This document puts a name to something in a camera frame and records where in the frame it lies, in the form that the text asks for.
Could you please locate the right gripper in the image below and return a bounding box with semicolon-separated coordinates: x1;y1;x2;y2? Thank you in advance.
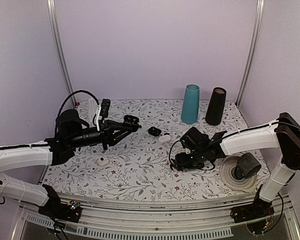
174;148;207;171

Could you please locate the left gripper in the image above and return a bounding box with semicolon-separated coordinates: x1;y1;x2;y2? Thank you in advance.
68;119;132;150

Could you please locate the black round earbud case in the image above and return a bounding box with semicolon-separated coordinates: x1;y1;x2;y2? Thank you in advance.
123;115;140;132

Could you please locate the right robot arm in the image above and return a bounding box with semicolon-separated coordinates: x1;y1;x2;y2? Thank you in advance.
169;112;300;218

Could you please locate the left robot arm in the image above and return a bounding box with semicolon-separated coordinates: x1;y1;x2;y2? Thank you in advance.
0;109;141;217

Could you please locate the white case with black earbud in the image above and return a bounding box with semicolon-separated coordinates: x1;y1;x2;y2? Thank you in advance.
96;157;110;167

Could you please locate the open black earbud case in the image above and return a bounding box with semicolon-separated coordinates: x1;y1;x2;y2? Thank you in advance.
147;126;162;137

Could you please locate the white oval earbud case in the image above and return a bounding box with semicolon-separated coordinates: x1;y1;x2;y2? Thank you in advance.
158;134;172;144

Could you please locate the white ribbed vase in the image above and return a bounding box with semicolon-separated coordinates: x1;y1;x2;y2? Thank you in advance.
87;98;98;127

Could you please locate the beige ribbed plate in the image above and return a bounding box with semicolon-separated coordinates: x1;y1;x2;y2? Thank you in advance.
220;155;257;193

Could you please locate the floral table mat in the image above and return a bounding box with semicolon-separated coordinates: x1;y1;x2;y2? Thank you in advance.
42;98;276;202

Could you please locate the teal vase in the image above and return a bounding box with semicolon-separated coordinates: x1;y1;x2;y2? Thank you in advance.
181;84;200;124

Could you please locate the black vase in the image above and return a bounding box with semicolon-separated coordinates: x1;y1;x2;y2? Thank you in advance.
205;87;227;126

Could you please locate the dark grey mug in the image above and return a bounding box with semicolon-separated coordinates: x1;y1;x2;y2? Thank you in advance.
233;152;262;180

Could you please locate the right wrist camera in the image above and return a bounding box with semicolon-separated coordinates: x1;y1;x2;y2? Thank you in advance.
180;127;210;151

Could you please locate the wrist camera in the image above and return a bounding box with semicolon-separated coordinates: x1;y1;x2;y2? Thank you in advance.
180;127;210;151
92;98;111;131

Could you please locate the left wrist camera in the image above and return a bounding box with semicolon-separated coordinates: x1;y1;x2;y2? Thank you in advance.
92;98;111;131

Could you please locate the left camera cable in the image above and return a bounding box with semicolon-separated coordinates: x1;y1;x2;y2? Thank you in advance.
55;90;101;131

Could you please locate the front aluminium rail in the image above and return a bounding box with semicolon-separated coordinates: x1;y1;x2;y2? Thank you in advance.
11;193;300;240

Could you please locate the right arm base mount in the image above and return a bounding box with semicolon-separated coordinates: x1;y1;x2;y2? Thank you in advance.
230;193;274;223

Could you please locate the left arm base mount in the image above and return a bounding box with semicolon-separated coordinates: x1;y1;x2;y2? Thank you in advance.
38;184;82;223

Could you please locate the left aluminium frame post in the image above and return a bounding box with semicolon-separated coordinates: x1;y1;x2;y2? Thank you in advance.
46;0;74;95

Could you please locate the aluminium frame post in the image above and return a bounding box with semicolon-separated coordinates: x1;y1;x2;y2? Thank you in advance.
46;0;74;95
235;0;265;109

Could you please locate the right aluminium frame post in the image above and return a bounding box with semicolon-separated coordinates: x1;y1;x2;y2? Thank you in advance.
235;0;265;109

